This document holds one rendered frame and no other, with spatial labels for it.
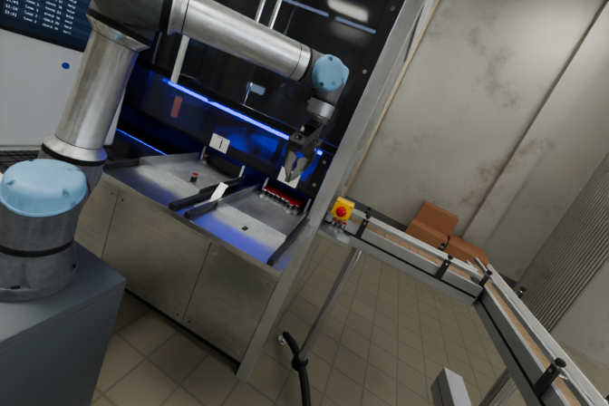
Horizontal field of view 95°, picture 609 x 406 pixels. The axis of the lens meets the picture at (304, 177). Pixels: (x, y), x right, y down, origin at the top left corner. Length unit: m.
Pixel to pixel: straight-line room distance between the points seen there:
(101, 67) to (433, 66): 4.76
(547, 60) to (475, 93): 0.95
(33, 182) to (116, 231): 1.10
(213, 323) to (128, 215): 0.68
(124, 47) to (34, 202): 0.33
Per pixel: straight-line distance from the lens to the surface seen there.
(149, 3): 0.58
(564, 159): 5.42
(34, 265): 0.74
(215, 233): 0.87
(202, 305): 1.57
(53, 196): 0.66
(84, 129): 0.76
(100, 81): 0.73
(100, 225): 1.82
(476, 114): 5.09
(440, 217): 4.55
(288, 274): 1.28
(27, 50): 1.29
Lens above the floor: 1.32
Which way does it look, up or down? 14 degrees down
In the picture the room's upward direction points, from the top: 23 degrees clockwise
